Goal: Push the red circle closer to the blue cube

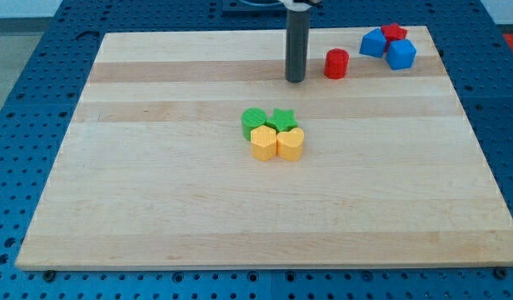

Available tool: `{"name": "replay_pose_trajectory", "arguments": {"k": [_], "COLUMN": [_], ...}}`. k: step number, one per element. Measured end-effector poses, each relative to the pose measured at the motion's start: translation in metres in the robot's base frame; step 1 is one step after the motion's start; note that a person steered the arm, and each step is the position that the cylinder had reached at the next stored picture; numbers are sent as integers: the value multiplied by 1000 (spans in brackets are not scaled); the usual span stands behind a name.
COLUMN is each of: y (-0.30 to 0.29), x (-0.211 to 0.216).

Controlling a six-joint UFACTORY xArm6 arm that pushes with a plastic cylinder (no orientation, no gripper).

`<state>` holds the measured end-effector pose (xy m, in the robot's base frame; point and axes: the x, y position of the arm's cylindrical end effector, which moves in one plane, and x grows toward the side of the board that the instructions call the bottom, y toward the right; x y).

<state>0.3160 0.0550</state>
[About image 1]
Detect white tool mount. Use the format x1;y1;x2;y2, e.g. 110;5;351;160
280;0;322;10

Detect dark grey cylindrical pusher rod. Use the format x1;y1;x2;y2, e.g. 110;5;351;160
285;10;311;83

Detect red cylinder block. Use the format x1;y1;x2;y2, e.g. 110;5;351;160
324;48;349;79

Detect blue cube block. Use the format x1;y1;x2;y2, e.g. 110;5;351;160
386;39;416;70

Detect blue pentagon block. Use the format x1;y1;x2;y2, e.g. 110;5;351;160
359;27;386;58

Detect red star block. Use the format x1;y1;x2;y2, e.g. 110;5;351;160
381;22;408;53

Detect green star block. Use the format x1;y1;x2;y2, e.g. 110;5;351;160
266;108;298;133

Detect green cylinder block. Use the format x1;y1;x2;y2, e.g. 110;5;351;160
241;107;266;141

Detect yellow heart block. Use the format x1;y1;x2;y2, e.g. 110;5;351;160
276;127;305;162

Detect yellow hexagon block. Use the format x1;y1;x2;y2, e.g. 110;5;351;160
251;125;276;162

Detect light wooden board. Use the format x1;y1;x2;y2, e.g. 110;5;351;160
16;26;513;271

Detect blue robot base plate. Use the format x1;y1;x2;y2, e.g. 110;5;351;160
220;0;286;16

